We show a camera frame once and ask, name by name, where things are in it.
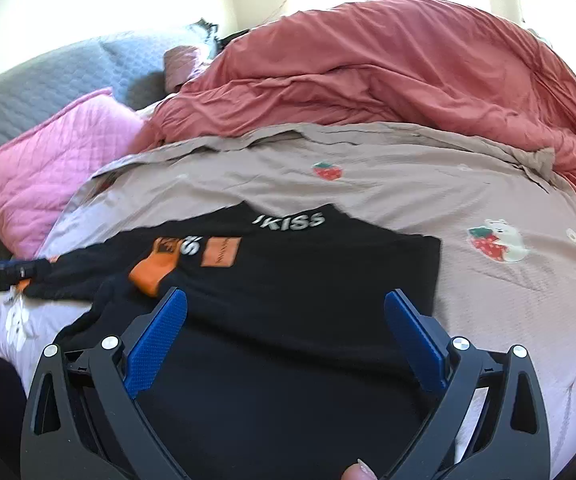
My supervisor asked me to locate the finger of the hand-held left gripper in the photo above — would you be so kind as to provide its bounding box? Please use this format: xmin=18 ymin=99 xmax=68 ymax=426
xmin=0 ymin=258 xmax=50 ymax=294

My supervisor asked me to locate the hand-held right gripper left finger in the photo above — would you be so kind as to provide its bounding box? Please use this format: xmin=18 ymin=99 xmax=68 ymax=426
xmin=19 ymin=286 xmax=203 ymax=480

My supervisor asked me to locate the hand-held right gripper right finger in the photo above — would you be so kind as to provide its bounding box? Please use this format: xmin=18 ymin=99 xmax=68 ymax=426
xmin=383 ymin=289 xmax=552 ymax=480

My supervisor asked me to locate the black printed t-shirt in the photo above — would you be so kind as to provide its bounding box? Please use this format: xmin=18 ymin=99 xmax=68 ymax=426
xmin=15 ymin=201 xmax=461 ymax=480

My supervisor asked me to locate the person's right hand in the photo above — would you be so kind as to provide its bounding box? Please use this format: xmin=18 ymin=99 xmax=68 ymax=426
xmin=343 ymin=459 xmax=381 ymax=480

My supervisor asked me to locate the pink quilted pillow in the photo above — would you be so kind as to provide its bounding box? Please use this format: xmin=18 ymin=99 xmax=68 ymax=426
xmin=0 ymin=87 xmax=145 ymax=260

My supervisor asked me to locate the beige strawberry print bed cover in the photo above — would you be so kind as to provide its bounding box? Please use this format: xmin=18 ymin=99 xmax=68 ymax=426
xmin=0 ymin=121 xmax=576 ymax=480

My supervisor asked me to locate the grey quilted headboard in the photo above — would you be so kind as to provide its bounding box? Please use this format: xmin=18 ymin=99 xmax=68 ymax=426
xmin=0 ymin=22 xmax=219 ymax=261

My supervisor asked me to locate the small dusty pink pillow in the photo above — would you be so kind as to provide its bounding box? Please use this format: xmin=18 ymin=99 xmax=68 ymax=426
xmin=164 ymin=45 xmax=213 ymax=93

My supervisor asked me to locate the red duvet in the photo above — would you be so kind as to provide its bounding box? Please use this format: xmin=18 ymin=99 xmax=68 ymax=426
xmin=140 ymin=0 xmax=576 ymax=203

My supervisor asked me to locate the dark cloth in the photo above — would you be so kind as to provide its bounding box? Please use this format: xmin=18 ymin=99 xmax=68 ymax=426
xmin=203 ymin=19 xmax=251 ymax=57

